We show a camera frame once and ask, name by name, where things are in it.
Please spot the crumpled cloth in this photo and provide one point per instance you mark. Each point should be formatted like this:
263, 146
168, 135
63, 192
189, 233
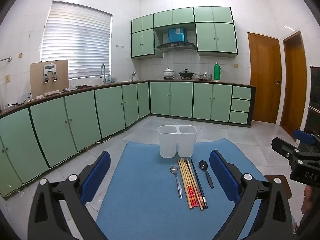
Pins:
72, 88

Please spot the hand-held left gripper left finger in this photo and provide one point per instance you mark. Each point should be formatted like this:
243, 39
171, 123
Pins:
96, 177

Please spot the person's right hand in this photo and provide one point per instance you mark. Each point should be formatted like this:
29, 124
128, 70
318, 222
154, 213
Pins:
306, 200

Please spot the metal spoon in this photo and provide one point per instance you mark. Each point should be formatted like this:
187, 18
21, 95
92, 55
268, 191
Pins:
174, 170

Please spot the white cooking pot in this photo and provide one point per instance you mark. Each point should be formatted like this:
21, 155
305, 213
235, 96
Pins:
168, 73

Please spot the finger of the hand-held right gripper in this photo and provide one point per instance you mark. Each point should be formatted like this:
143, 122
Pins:
303, 135
282, 146

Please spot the silver kettle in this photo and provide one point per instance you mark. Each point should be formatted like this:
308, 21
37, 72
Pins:
134, 76

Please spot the white window blind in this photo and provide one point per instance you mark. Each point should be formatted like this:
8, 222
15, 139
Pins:
77, 40

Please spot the brown cardboard board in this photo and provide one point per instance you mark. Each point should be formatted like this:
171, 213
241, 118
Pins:
37, 80

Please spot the black glass cabinet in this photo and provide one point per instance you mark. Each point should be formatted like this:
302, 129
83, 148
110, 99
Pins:
315, 100

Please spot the metal towel bar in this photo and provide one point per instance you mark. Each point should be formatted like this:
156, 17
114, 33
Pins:
6, 59

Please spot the brown wooden stool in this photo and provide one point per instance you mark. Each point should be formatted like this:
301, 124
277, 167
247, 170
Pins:
281, 182

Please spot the glass jars and bowls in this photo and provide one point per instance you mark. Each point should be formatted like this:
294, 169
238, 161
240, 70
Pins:
203, 76

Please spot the white device on board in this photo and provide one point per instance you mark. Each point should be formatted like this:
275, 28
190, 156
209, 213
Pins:
50, 73

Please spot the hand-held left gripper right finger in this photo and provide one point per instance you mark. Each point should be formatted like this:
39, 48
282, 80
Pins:
222, 177

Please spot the chrome kitchen faucet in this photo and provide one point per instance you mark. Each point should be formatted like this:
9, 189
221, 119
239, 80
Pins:
103, 71

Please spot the black wok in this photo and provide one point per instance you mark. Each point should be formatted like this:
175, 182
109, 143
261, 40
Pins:
186, 74

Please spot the white two-compartment utensil holder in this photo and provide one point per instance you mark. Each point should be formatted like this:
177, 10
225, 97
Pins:
172, 142

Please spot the green wall cabinets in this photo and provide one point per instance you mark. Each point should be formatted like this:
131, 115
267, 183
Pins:
215, 32

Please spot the black range hood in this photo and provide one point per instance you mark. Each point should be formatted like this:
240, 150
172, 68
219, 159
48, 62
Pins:
176, 47

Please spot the blue box on hood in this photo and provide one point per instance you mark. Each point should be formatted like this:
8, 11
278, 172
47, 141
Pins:
176, 35

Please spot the black spoon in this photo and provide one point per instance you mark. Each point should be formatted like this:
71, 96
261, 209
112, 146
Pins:
203, 165

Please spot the plain wooden door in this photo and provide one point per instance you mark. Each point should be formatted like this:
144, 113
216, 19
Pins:
295, 87

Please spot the blue table mat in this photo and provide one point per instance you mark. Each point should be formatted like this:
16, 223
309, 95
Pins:
140, 200

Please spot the bottles beside faucet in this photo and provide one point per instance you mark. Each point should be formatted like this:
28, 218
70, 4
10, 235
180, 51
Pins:
111, 80

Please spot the green thermos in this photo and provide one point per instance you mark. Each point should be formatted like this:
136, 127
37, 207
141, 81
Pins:
217, 73

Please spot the green base cabinets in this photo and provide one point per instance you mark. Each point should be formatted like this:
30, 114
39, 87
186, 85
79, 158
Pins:
110, 107

